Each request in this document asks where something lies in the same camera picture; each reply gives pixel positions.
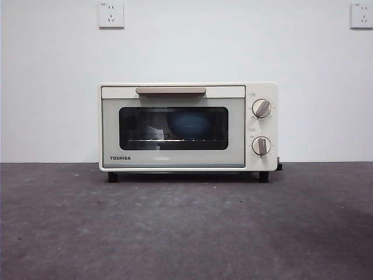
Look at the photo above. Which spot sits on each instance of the blue ribbed bowl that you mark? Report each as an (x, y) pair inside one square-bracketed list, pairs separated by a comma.
[(189, 125)]

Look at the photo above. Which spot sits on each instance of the white wall socket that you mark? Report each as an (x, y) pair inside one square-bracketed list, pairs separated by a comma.
[(111, 15), (362, 16)]

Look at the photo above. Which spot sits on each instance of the white Toshiba toaster oven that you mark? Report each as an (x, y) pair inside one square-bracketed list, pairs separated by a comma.
[(260, 163)]

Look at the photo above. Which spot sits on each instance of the beige oven knob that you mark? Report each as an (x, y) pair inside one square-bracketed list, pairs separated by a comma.
[(261, 109), (261, 146)]

